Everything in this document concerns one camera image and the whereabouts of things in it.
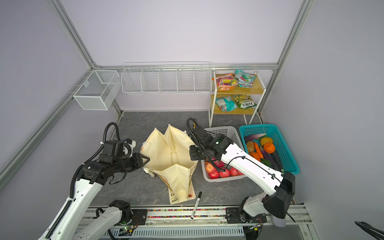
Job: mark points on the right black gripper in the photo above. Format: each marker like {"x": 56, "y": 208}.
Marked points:
{"x": 194, "y": 156}

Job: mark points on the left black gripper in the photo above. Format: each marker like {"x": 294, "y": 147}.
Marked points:
{"x": 139, "y": 162}

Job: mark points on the cream floral tote bag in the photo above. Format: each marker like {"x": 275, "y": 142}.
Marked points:
{"x": 170, "y": 160}

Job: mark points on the pink red apple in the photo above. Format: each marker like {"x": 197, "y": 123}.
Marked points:
{"x": 210, "y": 168}

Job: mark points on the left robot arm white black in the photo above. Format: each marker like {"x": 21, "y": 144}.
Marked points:
{"x": 81, "y": 195}

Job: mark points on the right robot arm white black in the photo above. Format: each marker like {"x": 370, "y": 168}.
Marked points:
{"x": 278, "y": 187}

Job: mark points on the teal white snack bag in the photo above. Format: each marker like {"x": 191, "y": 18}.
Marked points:
{"x": 226, "y": 104}

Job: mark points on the green Fox's candy bag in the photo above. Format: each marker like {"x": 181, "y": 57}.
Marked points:
{"x": 244, "y": 101}

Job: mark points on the teal pink snack bag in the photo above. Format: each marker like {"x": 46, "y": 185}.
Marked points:
{"x": 244, "y": 80}

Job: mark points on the white plastic fruit basket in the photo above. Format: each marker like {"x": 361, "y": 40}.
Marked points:
{"x": 234, "y": 147}

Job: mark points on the red apple front left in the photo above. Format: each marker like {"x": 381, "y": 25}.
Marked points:
{"x": 214, "y": 175}

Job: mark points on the red apple front middle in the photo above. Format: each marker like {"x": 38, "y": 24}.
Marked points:
{"x": 225, "y": 174}

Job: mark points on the red apple front right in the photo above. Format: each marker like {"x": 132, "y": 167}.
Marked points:
{"x": 234, "y": 172}

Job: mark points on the white wooden two-tier shelf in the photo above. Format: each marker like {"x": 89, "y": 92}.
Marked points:
{"x": 256, "y": 92}

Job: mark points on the purple eggplant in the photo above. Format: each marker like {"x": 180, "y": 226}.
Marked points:
{"x": 273, "y": 163}

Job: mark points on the black marker pen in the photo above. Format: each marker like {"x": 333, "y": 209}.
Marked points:
{"x": 196, "y": 206}

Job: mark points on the white mesh box basket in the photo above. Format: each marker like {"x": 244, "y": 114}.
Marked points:
{"x": 98, "y": 90}

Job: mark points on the teal plastic vegetable basket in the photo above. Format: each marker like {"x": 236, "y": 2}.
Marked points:
{"x": 288, "y": 161}

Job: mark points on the grey wrist rest pad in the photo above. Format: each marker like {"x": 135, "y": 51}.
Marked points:
{"x": 279, "y": 223}

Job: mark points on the white wire wall basket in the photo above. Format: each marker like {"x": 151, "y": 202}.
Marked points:
{"x": 166, "y": 77}

